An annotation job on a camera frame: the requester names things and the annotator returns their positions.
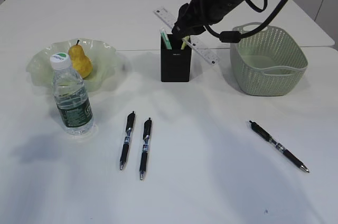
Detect clear water bottle green label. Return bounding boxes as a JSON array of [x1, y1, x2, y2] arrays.
[[50, 52, 94, 136]]

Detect black pen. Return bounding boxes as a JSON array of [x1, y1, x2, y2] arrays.
[[249, 120, 309, 173], [119, 111, 136, 170], [139, 118, 152, 181]]

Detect yellow pear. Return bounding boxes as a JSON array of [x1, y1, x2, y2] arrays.
[[68, 40, 93, 79]]

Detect clear plastic ruler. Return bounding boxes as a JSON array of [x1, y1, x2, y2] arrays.
[[153, 7, 219, 65]]

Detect black square pen holder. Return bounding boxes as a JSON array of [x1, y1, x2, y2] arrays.
[[160, 34, 192, 82]]

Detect black cable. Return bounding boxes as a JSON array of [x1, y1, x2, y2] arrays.
[[205, 0, 312, 44]]

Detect yellow utility knife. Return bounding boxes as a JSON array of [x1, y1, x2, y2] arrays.
[[181, 36, 190, 50]]

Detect pale green wavy plate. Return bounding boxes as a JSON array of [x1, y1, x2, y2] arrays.
[[26, 39, 128, 92]]

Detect mint green utility knife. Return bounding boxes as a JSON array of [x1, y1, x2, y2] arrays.
[[159, 28, 172, 50]]

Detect green woven plastic basket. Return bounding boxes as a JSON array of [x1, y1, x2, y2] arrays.
[[230, 25, 308, 97]]

